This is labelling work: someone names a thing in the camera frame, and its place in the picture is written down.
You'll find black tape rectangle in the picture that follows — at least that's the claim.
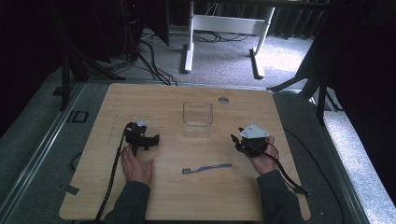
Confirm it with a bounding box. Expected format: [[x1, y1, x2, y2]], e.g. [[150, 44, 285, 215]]
[[65, 110, 90, 124]]

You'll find white desk frame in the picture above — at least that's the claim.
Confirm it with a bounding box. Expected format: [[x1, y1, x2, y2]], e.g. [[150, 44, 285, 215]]
[[182, 0, 276, 80]]

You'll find person's right hand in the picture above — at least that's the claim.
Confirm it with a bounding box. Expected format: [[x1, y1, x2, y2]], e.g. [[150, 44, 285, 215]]
[[246, 135, 280, 175]]

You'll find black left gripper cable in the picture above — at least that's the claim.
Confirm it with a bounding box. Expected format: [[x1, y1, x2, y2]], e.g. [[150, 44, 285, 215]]
[[93, 123, 129, 224]]

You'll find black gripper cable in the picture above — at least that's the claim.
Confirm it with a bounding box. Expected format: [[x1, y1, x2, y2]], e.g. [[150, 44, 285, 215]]
[[264, 139, 311, 197], [93, 123, 129, 224]]

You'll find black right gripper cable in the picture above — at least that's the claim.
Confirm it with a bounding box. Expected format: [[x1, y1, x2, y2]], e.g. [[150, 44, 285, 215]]
[[264, 139, 311, 197]]

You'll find bundle of floor cables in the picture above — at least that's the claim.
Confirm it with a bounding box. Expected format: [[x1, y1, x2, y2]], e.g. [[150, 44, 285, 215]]
[[106, 27, 250, 87]]

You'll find thin black floor cable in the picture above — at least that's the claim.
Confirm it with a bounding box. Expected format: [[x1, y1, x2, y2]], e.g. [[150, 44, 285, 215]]
[[283, 128, 346, 224]]

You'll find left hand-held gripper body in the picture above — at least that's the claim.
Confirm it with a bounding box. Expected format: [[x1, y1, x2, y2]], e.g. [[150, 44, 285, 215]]
[[124, 116, 150, 157]]

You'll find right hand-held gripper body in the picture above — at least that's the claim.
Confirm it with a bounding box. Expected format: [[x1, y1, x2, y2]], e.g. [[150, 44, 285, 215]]
[[238, 123, 271, 159]]

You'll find clear plastic container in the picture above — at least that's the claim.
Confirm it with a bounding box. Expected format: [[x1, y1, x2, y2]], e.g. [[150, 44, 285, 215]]
[[181, 101, 214, 139]]

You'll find person's left hand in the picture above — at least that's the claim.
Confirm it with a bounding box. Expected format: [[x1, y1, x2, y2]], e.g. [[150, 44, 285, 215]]
[[120, 145, 155, 187]]

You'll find grey tape piece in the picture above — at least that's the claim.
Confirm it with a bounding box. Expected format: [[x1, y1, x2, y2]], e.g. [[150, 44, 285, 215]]
[[64, 185, 81, 197]]

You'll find black tripod stand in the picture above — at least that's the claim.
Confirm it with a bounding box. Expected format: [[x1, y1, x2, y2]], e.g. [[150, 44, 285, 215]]
[[266, 18, 345, 125], [46, 0, 126, 112]]

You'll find blue toothbrush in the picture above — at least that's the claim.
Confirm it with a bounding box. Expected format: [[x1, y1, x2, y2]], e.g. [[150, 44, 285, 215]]
[[181, 162, 233, 175]]

